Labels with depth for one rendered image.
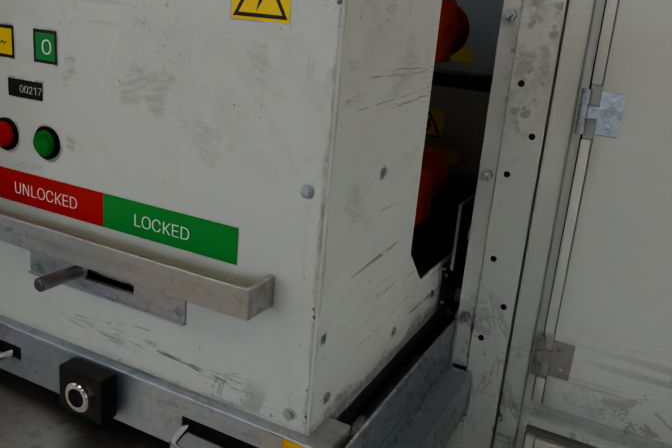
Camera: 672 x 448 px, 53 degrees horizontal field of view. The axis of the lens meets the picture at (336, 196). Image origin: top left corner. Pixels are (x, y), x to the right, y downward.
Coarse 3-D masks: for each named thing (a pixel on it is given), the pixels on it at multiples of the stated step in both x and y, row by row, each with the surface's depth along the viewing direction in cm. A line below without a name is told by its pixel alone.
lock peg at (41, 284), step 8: (72, 264) 69; (56, 272) 66; (64, 272) 67; (72, 272) 67; (80, 272) 68; (88, 272) 69; (40, 280) 64; (48, 280) 65; (56, 280) 65; (64, 280) 66; (40, 288) 64; (48, 288) 65
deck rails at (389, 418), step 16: (448, 336) 87; (432, 352) 81; (448, 352) 89; (416, 368) 76; (432, 368) 83; (448, 368) 89; (400, 384) 72; (416, 384) 77; (432, 384) 84; (384, 400) 69; (400, 400) 73; (416, 400) 79; (384, 416) 69; (400, 416) 74; (416, 416) 78; (368, 432) 65; (384, 432) 70; (400, 432) 74
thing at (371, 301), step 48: (384, 0) 56; (432, 0) 67; (384, 48) 58; (432, 48) 69; (336, 96) 52; (384, 96) 60; (336, 144) 53; (384, 144) 63; (336, 192) 55; (384, 192) 65; (336, 240) 57; (384, 240) 68; (336, 288) 59; (384, 288) 71; (432, 288) 88; (336, 336) 61; (384, 336) 74; (336, 384) 64
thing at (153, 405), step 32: (0, 320) 76; (0, 352) 76; (32, 352) 74; (64, 352) 71; (128, 384) 68; (160, 384) 66; (128, 416) 69; (160, 416) 66; (192, 416) 64; (224, 416) 63; (256, 416) 62
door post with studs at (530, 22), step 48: (528, 0) 77; (528, 48) 78; (528, 96) 79; (528, 144) 80; (480, 192) 84; (528, 192) 81; (480, 240) 85; (480, 288) 86; (480, 336) 88; (480, 384) 89; (480, 432) 90
